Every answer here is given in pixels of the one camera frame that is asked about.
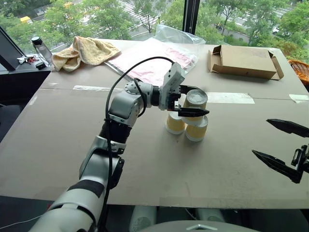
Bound clear plastic bag, pink sheets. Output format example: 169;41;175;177
105;24;206;85

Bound grey rounded robot leg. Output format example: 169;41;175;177
128;205;158;232
195;208;226;223

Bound orange woven basket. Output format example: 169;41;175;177
287;59;309;88

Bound silver robot torso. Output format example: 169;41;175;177
139;220;260;232

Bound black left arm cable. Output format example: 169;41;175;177
98;56;176;232

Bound cream yellow towel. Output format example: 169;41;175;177
52;36;122;73

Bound short white tape strip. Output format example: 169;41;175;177
288;94;309;104

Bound flat brown cardboard box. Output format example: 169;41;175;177
208;44;285;81

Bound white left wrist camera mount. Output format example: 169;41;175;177
158;62;186;111

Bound yellow paper cup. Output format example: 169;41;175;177
165;112;187;135
184;115;209;143
183;89;209;110

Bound long thin clear tape strip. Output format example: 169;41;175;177
72;85;124;93

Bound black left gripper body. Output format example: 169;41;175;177
167;85;187;111

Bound black side cabinet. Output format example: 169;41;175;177
0;26;53;107

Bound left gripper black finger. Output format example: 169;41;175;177
181;85;204;94
177;107;210;118

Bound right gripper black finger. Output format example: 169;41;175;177
266;118;309;139
251;149;303;184

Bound clear bottle with black cap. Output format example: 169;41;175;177
30;36;54;67

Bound wide white tape strip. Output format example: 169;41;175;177
207;92;256;105

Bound black window frame post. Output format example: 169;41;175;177
183;0;201;33

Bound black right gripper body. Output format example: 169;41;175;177
291;144;309;175

